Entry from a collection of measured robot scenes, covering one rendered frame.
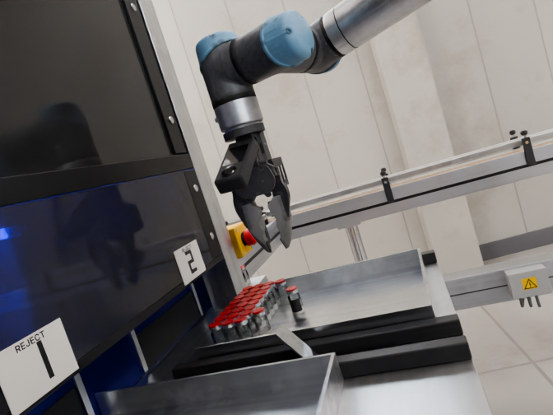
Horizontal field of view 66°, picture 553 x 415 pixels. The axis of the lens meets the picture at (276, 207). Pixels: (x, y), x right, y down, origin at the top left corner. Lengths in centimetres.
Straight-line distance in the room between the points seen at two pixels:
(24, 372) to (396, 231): 301
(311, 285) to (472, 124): 266
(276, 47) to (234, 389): 46
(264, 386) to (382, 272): 37
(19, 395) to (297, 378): 28
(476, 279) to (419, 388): 122
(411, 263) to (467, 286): 89
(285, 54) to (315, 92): 261
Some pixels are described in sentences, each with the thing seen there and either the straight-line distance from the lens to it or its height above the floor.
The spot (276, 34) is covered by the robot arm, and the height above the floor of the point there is 131.
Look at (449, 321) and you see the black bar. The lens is 56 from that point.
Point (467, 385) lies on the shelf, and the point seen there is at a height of 88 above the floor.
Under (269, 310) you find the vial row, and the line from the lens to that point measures 77.
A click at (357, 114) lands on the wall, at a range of 323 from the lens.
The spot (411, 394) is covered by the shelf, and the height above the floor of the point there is 88.
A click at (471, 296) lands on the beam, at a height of 48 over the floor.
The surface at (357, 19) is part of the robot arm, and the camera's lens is 73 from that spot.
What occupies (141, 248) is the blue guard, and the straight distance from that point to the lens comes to 66.
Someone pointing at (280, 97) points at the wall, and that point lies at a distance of 327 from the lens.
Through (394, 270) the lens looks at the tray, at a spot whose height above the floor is 88.
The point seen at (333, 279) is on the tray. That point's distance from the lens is 84.
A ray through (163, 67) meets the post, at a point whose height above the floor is 139.
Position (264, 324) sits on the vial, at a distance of 68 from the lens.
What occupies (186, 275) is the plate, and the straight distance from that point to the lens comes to 74.
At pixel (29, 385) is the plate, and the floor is 101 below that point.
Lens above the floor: 114
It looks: 6 degrees down
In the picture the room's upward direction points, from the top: 18 degrees counter-clockwise
